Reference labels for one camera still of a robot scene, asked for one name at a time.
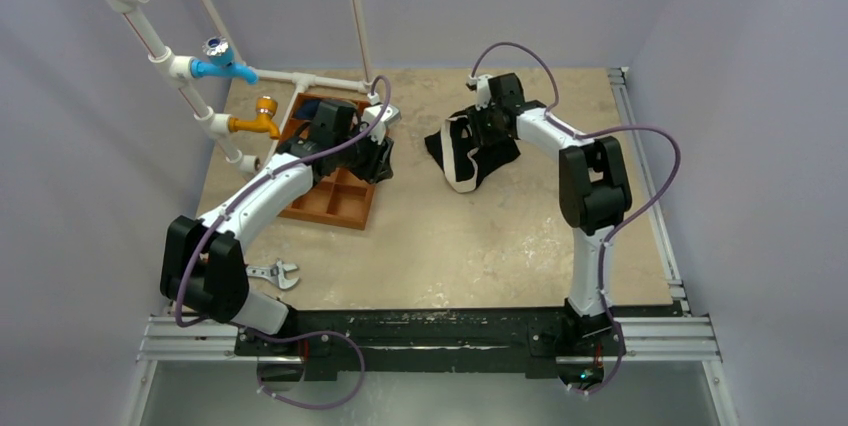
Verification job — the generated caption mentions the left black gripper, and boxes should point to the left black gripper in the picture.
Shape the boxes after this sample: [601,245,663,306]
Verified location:
[333,123,391,184]

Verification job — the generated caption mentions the orange compartment tray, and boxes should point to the orange compartment tray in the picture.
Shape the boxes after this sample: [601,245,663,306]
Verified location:
[278,93,376,230]

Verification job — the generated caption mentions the black underwear white waistband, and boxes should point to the black underwear white waistband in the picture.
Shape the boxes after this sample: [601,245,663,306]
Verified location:
[424,113,521,194]

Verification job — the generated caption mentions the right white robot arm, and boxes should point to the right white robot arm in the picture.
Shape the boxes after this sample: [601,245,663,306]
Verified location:
[466,73,633,353]

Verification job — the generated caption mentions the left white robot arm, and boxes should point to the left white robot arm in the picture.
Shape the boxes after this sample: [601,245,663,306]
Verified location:
[159,99,400,355]

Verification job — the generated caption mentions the rolled navy blue underwear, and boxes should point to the rolled navy blue underwear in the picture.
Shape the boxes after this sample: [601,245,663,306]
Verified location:
[292,100,320,121]

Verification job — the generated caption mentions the orange plastic faucet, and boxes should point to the orange plastic faucet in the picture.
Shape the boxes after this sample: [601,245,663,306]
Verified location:
[227,95,280,140]

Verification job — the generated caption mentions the blue plastic faucet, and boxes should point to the blue plastic faucet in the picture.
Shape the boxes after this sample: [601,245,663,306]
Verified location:
[189,36,259,85]

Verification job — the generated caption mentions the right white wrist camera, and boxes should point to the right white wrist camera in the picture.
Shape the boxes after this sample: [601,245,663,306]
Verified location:
[466,74,493,111]

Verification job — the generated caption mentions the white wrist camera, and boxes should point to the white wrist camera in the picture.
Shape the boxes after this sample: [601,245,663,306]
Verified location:
[466,74,493,111]
[361,104,402,144]

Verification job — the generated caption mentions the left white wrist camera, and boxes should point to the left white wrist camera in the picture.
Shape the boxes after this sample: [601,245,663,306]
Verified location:
[361,104,402,144]

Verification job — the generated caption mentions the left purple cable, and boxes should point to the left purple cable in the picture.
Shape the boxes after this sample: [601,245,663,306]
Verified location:
[173,75,393,411]

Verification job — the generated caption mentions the red handled adjustable wrench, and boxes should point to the red handled adjustable wrench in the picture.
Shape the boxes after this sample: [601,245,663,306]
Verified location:
[246,260,300,291]

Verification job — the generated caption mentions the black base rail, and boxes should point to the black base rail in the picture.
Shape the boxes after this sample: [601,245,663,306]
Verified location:
[235,306,627,385]

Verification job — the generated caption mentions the aluminium frame rails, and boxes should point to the aluminium frame rails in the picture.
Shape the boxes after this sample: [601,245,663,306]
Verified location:
[122,67,740,426]

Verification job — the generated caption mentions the white pvc pipe frame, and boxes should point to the white pvc pipe frame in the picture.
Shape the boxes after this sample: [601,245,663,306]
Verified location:
[104,0,372,176]

